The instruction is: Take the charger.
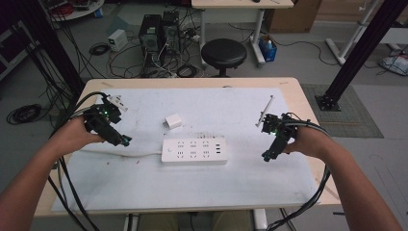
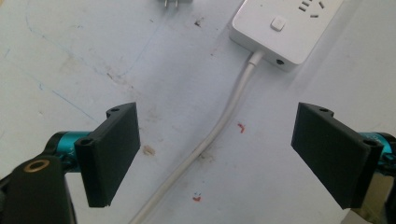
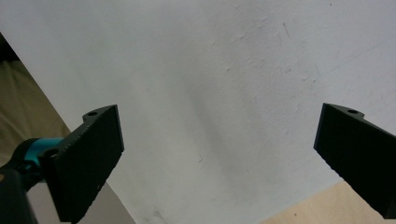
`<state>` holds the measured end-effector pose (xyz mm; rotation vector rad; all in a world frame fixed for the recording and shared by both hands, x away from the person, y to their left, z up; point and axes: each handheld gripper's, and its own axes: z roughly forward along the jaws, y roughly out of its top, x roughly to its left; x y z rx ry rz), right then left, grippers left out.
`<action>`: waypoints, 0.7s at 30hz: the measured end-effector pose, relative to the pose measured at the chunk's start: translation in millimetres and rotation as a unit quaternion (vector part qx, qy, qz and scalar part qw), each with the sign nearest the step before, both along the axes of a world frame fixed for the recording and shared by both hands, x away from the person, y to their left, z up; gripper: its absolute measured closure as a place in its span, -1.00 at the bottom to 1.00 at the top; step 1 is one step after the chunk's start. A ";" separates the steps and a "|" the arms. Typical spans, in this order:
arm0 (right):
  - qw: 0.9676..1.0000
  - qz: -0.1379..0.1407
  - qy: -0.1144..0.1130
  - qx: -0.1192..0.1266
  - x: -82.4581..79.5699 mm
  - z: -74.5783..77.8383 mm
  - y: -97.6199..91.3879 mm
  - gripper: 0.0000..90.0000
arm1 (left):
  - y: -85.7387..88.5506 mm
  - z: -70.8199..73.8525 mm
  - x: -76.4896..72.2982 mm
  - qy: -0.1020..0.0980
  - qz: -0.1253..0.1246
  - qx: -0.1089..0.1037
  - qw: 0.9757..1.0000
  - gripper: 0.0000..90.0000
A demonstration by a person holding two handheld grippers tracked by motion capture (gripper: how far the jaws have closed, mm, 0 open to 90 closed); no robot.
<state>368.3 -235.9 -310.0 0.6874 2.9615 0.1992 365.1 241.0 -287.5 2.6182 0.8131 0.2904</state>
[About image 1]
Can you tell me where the brown cardboard box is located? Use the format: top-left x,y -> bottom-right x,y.
265,0 -> 323,35

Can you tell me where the white metal stand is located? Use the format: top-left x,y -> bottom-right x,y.
324,0 -> 383,66

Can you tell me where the tangle of floor cables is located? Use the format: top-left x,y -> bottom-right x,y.
107,18 -> 206,79

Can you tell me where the person's left hand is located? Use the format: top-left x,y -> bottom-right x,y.
53,115 -> 107,153

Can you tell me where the black left gripper cable bundle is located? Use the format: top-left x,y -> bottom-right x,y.
47,90 -> 108,231

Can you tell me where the black right gripper cable bundle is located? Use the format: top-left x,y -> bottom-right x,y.
266,112 -> 332,231

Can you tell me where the black round stool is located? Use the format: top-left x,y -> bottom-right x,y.
200,38 -> 248,78

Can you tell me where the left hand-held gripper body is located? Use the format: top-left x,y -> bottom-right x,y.
84,93 -> 129,147

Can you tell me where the grey floor mat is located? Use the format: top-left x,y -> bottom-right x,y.
300,83 -> 385,140

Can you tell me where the white power supply box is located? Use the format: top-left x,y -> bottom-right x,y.
107,28 -> 129,52

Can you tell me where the white power strip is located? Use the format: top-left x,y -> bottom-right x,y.
161,137 -> 229,166

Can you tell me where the white desk with wooden top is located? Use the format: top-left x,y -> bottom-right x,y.
191,0 -> 294,68

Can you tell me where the grey computer tower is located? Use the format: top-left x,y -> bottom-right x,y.
162,10 -> 181,56

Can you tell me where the white power strip cable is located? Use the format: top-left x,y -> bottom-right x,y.
80,148 -> 164,159

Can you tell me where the black aluminium frame post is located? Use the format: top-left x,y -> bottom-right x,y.
315,0 -> 408,112
18,0 -> 87,97

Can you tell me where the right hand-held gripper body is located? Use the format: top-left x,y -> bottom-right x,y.
255,94 -> 299,159

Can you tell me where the blue box with bottle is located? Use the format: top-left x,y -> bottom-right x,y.
258,34 -> 278,64

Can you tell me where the person's right hand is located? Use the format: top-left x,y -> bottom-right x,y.
283,126 -> 328,160

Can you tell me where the round white table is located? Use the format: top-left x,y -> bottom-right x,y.
41,0 -> 106,22

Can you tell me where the wooden table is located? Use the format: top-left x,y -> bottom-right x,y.
34,76 -> 342,218

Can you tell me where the black computer tower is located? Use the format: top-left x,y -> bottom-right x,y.
138,13 -> 166,69

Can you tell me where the white charger adapter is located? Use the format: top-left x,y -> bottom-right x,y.
164,113 -> 183,131

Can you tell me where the black coiled cable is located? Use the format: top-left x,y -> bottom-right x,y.
6,103 -> 43,125

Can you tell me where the black gripper cable bundle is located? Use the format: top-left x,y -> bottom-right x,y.
47,90 -> 108,231
266,112 -> 332,231

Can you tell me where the white table mat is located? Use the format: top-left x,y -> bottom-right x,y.
51,87 -> 320,213

